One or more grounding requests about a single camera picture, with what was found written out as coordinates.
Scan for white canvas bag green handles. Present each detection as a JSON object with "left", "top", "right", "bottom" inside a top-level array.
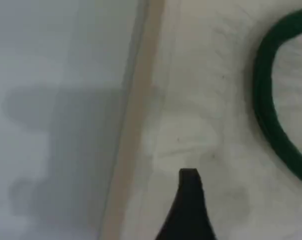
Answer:
[{"left": 99, "top": 0, "right": 302, "bottom": 240}]

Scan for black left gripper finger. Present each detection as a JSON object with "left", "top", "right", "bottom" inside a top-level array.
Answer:
[{"left": 154, "top": 168, "right": 218, "bottom": 240}]

